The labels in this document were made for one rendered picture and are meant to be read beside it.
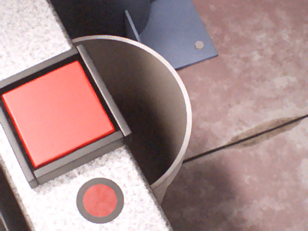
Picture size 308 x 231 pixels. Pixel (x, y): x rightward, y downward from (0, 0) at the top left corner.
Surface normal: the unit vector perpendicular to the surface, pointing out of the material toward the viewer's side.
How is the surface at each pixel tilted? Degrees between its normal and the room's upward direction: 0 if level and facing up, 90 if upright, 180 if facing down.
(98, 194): 0
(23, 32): 0
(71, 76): 0
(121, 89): 87
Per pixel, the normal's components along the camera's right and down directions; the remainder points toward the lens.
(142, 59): -0.45, 0.79
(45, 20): 0.03, -0.39
